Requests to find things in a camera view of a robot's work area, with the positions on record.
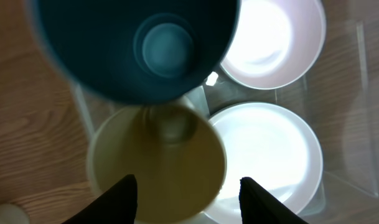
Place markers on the pink bowl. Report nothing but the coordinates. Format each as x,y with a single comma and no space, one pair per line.
276,42

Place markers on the beige cup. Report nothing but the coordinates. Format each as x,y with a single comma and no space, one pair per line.
12,214
177,158

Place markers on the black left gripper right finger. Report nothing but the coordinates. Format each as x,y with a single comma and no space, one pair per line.
258,206

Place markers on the clear plastic storage bin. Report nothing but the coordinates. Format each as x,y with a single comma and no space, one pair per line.
333,98

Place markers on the pink plate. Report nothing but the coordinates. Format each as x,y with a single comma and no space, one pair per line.
273,146

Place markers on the blue cup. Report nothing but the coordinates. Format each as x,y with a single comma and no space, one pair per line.
134,52

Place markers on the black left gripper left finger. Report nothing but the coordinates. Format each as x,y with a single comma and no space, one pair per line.
118,205

